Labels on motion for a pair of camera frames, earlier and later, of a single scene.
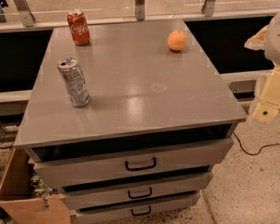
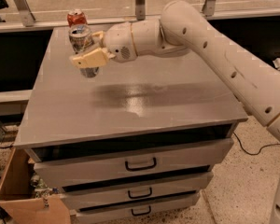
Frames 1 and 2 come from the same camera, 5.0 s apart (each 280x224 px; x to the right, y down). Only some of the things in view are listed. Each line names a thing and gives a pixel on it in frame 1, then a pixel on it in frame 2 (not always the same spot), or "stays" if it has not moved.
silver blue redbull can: x=76 y=80 -> x=81 y=40
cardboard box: x=17 y=199 stays
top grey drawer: x=79 y=171 stays
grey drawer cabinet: x=128 y=117 stays
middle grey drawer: x=139 y=191 stays
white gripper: x=279 y=39 -> x=118 y=43
